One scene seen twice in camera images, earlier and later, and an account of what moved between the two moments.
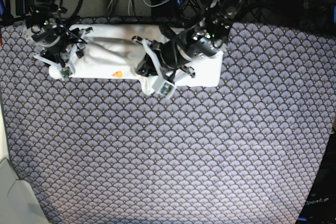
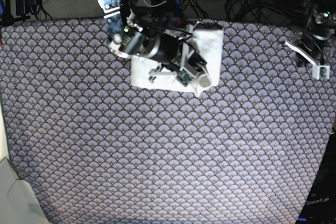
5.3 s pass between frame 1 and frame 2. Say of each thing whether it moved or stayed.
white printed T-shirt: moved
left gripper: moved
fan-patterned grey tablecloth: stayed
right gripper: moved
